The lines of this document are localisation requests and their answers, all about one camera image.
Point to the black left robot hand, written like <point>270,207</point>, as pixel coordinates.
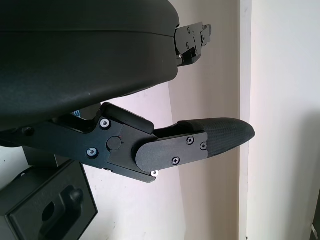
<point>75,62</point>

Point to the black box base with insert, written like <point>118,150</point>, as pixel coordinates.
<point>30,215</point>

